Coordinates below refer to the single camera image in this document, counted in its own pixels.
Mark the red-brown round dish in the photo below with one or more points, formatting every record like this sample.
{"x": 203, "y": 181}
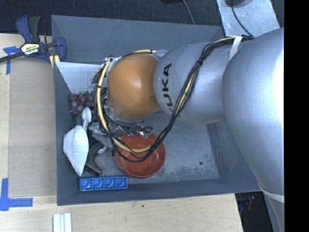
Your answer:
{"x": 144, "y": 165}

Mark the grey metal bin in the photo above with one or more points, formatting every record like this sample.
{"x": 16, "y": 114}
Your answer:
{"x": 188, "y": 151}

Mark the blue building block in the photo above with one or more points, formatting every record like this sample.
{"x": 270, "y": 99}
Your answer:
{"x": 103, "y": 183}

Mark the dark grey curved tool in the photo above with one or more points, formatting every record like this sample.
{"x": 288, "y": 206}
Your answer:
{"x": 93, "y": 161}

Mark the white plastic spoon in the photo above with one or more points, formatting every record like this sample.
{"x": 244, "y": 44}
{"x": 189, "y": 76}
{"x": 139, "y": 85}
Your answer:
{"x": 86, "y": 115}

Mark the purple grape bunch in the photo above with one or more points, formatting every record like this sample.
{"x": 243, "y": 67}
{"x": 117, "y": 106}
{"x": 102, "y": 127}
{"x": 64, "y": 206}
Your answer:
{"x": 78, "y": 102}

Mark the pale wood board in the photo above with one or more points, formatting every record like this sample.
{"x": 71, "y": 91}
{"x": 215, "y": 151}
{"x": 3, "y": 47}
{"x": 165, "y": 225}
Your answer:
{"x": 31, "y": 129}

